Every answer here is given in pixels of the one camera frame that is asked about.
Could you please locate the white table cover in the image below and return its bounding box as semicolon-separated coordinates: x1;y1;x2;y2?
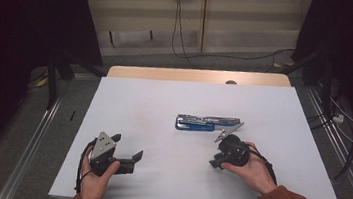
48;61;353;199

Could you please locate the left hand-held gripper cable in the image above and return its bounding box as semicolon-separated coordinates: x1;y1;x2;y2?
73;137;97;195

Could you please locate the hand-held gripper cable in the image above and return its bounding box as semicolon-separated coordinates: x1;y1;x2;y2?
73;137;97;195
242;144;283;186

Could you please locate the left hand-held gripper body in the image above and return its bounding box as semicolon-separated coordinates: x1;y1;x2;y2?
87;130;139;181

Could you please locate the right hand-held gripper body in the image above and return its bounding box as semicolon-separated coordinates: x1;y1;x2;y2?
211;118;255;168

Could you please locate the person's right hand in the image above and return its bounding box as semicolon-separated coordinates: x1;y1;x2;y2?
219;138;283;196

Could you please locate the black stand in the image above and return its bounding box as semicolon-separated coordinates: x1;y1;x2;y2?
275;44;342;121
41;52;110;117

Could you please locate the beige cabinet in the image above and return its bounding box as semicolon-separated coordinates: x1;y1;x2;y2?
72;0;313;80

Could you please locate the right hand-held gripper cable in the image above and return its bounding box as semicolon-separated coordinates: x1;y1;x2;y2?
242;144;283;186

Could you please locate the blue stapler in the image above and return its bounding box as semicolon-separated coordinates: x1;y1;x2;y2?
174;111;242;138

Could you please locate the white power adapter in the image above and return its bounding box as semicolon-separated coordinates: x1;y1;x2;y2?
332;112;346;125

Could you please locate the person's left hand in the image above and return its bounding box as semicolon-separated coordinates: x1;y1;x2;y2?
77;155;121;199

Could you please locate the black hanging cable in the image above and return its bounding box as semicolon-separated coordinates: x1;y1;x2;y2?
167;0;300;80

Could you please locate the wooden table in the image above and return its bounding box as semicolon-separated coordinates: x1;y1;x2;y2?
106;54;293;98

